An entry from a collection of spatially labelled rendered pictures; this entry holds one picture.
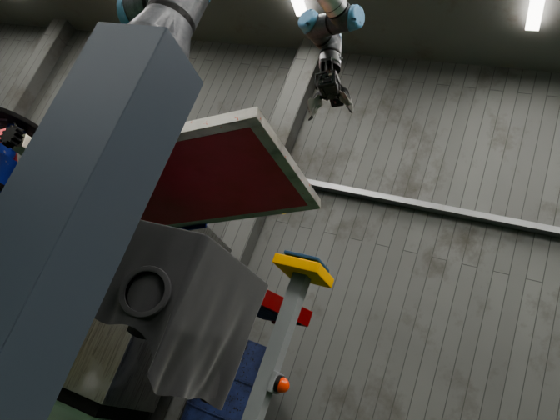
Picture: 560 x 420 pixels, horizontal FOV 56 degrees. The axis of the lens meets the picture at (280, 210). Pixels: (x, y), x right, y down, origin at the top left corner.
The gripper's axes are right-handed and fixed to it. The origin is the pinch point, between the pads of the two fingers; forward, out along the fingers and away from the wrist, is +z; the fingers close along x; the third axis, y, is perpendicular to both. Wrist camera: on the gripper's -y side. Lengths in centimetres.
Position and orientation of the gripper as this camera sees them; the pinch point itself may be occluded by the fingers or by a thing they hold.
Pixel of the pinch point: (330, 118)
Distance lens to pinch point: 175.3
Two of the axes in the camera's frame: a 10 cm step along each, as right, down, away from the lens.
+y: -3.7, -4.3, -8.2
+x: 9.3, -1.1, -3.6
